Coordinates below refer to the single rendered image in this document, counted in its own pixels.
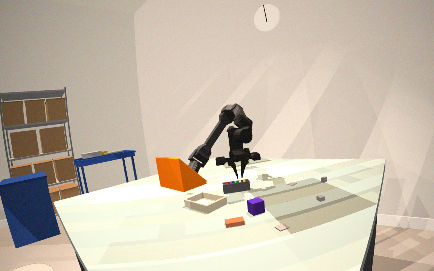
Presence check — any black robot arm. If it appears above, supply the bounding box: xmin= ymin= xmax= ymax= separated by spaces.
xmin=188 ymin=103 xmax=253 ymax=173

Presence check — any pink flat square tile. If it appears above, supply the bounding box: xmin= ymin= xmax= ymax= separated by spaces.
xmin=275 ymin=223 xmax=289 ymax=231

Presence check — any purple cube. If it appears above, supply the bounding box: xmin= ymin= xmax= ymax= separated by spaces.
xmin=247 ymin=197 xmax=265 ymax=216

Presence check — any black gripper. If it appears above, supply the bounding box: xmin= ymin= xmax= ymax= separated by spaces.
xmin=215 ymin=143 xmax=261 ymax=179

